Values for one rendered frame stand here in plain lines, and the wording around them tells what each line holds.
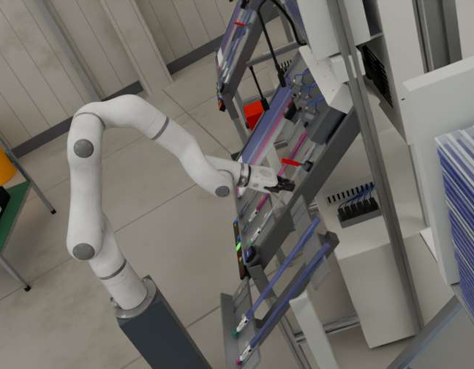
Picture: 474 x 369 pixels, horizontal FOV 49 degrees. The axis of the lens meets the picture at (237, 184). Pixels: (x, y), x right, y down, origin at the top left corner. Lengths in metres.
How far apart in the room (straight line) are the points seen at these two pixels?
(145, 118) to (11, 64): 4.14
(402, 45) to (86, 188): 1.05
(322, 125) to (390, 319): 0.95
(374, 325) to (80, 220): 1.24
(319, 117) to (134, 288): 0.92
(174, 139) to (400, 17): 0.74
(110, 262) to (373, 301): 1.02
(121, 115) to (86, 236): 0.44
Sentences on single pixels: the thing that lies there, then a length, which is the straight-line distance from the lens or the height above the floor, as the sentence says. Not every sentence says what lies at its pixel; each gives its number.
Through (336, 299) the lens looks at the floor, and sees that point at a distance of 2.65.
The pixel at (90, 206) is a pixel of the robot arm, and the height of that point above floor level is 1.19.
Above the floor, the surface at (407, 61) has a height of 1.28.
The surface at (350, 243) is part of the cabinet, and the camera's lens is 1.99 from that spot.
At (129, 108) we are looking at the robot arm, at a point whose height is 1.44.
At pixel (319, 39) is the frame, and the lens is 1.47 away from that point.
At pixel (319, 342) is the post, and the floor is 0.60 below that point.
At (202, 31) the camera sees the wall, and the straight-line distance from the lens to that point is 5.97.
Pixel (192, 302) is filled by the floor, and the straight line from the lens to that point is 2.97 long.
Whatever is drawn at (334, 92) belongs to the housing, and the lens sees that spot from 1.60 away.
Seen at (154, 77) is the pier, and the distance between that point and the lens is 5.62.
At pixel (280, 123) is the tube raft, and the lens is 2.09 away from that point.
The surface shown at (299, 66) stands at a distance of 2.18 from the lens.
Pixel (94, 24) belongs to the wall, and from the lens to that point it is 5.66.
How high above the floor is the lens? 2.00
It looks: 34 degrees down
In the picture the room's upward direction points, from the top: 25 degrees counter-clockwise
